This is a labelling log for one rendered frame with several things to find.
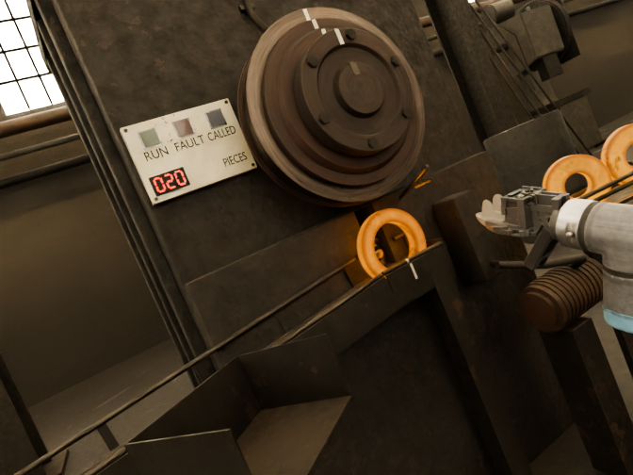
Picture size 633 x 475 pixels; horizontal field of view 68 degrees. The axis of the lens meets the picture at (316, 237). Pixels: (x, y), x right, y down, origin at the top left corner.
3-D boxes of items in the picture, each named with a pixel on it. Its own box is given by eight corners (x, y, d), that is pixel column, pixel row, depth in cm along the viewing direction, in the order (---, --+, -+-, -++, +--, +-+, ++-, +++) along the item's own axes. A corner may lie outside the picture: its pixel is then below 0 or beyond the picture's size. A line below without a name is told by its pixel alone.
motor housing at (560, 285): (580, 473, 122) (506, 287, 119) (626, 428, 132) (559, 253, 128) (631, 493, 111) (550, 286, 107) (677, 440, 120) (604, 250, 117)
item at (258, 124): (287, 236, 107) (204, 42, 104) (434, 171, 127) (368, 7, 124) (298, 232, 101) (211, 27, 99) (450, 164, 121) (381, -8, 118)
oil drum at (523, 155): (506, 248, 380) (465, 146, 375) (550, 221, 405) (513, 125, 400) (572, 239, 326) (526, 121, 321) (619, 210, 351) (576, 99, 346)
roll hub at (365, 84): (324, 173, 101) (273, 52, 100) (418, 137, 113) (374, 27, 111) (335, 167, 96) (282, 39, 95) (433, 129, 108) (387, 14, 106)
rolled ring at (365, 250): (410, 197, 117) (402, 200, 120) (351, 224, 110) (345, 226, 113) (437, 265, 119) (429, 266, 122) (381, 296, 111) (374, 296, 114)
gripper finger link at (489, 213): (474, 194, 103) (510, 199, 95) (478, 220, 105) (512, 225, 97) (464, 199, 102) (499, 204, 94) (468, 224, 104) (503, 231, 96)
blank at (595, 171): (531, 173, 122) (535, 173, 119) (589, 143, 119) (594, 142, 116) (559, 225, 123) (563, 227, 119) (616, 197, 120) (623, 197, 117)
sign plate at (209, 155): (153, 205, 104) (119, 131, 103) (255, 169, 115) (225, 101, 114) (154, 204, 102) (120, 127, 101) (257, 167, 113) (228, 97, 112)
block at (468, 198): (459, 284, 130) (427, 204, 129) (478, 272, 134) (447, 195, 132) (487, 283, 121) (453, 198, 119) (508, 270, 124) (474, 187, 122)
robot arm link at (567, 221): (608, 239, 86) (576, 260, 82) (581, 235, 90) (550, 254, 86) (606, 193, 83) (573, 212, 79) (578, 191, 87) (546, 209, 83)
